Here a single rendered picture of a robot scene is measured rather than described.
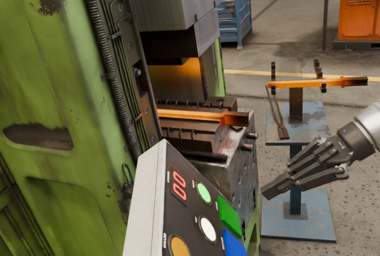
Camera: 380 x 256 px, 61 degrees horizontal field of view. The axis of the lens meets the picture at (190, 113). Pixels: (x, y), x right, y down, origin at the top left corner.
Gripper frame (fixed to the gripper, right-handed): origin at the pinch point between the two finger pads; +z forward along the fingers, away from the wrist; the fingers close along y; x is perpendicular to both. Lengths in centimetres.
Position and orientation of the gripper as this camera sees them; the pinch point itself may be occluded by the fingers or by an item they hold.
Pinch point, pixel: (277, 186)
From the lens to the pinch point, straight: 74.6
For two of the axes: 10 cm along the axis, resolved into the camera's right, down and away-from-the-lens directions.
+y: -0.4, -4.8, 8.8
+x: -6.2, -6.8, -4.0
